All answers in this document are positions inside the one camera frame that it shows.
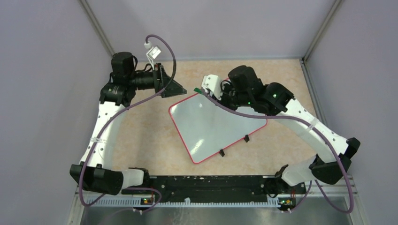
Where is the green capped whiteboard marker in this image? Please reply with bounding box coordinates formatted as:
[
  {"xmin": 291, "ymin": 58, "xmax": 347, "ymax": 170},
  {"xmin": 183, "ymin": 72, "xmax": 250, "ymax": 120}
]
[{"xmin": 194, "ymin": 88, "xmax": 207, "ymax": 95}]

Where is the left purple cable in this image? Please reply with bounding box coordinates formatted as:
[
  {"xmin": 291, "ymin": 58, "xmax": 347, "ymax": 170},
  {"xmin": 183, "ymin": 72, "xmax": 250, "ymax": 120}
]
[{"xmin": 77, "ymin": 34, "xmax": 177, "ymax": 215}]

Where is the white cable duct rail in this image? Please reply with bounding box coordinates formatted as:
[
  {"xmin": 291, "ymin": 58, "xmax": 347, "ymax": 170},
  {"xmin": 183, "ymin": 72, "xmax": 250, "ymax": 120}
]
[{"xmin": 93, "ymin": 196, "xmax": 281, "ymax": 208}]

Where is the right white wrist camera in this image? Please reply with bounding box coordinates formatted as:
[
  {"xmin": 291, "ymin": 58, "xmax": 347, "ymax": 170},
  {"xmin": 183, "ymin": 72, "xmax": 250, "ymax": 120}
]
[{"xmin": 201, "ymin": 74, "xmax": 222, "ymax": 100}]

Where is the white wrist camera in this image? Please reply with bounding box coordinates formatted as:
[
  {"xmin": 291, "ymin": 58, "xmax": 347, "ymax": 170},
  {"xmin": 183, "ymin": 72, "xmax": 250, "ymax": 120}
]
[
  {"xmin": 144, "ymin": 42, "xmax": 161, "ymax": 68},
  {"xmin": 201, "ymin": 74, "xmax": 222, "ymax": 100}
]

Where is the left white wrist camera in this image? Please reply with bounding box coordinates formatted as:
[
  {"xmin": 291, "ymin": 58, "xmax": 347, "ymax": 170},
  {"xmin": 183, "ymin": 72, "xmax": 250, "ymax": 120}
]
[{"xmin": 144, "ymin": 42, "xmax": 161, "ymax": 68}]

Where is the white board with red frame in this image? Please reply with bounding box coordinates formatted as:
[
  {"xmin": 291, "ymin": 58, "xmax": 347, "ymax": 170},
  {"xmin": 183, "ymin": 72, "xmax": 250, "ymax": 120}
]
[{"xmin": 168, "ymin": 93, "xmax": 268, "ymax": 164}]

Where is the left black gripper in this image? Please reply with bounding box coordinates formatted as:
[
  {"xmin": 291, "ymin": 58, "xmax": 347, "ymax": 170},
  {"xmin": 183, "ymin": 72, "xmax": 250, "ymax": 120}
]
[{"xmin": 129, "ymin": 62, "xmax": 187, "ymax": 98}]

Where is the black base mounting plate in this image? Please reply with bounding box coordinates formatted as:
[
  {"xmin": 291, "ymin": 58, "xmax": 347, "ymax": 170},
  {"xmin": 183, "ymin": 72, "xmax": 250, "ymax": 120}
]
[{"xmin": 122, "ymin": 175, "xmax": 306, "ymax": 203}]

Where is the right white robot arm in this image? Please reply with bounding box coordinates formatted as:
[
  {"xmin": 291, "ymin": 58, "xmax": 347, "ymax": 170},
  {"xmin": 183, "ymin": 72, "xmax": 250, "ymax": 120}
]
[{"xmin": 220, "ymin": 65, "xmax": 360, "ymax": 193}]

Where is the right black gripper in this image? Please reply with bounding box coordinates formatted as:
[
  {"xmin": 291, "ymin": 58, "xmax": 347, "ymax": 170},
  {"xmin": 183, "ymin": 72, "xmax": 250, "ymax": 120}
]
[{"xmin": 211, "ymin": 82, "xmax": 252, "ymax": 113}]

